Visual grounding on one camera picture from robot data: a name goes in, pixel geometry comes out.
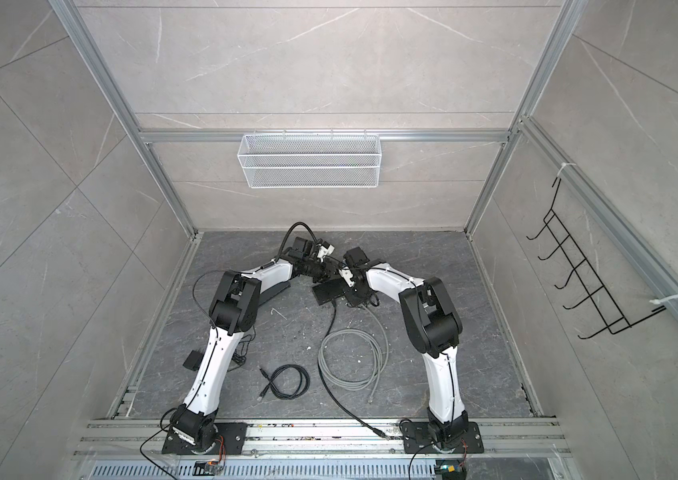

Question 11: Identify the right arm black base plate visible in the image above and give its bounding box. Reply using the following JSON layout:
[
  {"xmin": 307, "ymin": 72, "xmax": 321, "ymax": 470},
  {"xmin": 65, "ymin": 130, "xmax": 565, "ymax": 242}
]
[{"xmin": 399, "ymin": 419, "xmax": 485, "ymax": 454}]

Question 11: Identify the coiled short black cable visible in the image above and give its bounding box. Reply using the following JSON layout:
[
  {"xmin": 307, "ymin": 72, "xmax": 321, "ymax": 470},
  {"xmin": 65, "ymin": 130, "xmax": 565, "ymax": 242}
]
[{"xmin": 257, "ymin": 363, "xmax": 311, "ymax": 402}]

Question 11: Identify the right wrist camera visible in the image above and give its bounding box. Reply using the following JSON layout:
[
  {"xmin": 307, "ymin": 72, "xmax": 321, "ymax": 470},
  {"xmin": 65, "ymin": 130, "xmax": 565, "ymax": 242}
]
[{"xmin": 338, "ymin": 267, "xmax": 355, "ymax": 287}]

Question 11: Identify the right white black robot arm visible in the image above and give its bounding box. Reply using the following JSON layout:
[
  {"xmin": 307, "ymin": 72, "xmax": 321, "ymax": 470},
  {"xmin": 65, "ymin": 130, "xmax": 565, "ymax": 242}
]
[{"xmin": 340, "ymin": 247, "xmax": 469, "ymax": 449}]

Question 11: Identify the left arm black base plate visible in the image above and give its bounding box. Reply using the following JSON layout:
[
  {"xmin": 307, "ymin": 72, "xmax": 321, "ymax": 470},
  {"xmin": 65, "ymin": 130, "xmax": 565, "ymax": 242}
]
[{"xmin": 161, "ymin": 422, "xmax": 248, "ymax": 456}]

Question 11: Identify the grey ethernet cable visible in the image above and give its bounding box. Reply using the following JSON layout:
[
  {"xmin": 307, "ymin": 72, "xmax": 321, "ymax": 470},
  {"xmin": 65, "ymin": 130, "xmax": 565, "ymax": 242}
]
[{"xmin": 316, "ymin": 302, "xmax": 391, "ymax": 404}]

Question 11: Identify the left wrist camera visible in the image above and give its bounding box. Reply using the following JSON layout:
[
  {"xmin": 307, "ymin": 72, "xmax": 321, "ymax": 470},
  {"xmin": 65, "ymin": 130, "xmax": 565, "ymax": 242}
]
[{"xmin": 314, "ymin": 239, "xmax": 335, "ymax": 262}]

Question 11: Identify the black wire hook rack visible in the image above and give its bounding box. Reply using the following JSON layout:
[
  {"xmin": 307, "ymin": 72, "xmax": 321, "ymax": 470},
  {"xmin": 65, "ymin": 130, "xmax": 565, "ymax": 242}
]
[{"xmin": 526, "ymin": 178, "xmax": 667, "ymax": 340}]

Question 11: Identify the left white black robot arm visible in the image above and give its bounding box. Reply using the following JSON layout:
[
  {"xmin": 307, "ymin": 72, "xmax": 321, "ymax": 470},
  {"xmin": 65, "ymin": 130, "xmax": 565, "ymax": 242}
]
[{"xmin": 169, "ymin": 233, "xmax": 338, "ymax": 453}]

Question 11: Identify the black power adapter with cable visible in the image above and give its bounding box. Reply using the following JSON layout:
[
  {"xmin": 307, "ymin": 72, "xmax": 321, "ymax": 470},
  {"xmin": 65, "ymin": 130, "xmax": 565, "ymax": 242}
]
[{"xmin": 342, "ymin": 247, "xmax": 380, "ymax": 306}]

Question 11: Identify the ribbed black network switch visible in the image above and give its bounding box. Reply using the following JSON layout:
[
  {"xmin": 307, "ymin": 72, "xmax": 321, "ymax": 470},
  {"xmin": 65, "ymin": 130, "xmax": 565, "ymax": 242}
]
[{"xmin": 312, "ymin": 277, "xmax": 347, "ymax": 305}]

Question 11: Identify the dark grey network switch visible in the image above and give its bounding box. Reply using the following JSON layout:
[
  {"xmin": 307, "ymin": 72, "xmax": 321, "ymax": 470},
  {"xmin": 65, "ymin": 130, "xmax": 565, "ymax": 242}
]
[{"xmin": 258, "ymin": 281, "xmax": 291, "ymax": 306}]

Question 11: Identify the white wire mesh basket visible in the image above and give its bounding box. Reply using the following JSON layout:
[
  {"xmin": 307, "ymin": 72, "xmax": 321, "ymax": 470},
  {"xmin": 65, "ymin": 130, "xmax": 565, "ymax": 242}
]
[{"xmin": 237, "ymin": 133, "xmax": 383, "ymax": 189}]

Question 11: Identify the long black ethernet cable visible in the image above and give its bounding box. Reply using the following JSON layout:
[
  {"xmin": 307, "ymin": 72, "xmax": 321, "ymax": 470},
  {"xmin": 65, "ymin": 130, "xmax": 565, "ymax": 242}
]
[{"xmin": 316, "ymin": 301, "xmax": 389, "ymax": 439}]

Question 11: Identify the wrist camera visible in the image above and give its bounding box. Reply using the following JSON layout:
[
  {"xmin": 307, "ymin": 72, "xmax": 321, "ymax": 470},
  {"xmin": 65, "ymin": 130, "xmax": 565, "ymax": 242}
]
[
  {"xmin": 314, "ymin": 239, "xmax": 335, "ymax": 262},
  {"xmin": 338, "ymin": 267, "xmax": 355, "ymax": 287}
]

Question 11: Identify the aluminium mounting rail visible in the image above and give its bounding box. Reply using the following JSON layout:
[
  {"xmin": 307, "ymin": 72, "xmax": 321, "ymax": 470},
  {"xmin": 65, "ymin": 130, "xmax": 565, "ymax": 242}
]
[{"xmin": 72, "ymin": 418, "xmax": 572, "ymax": 460}]

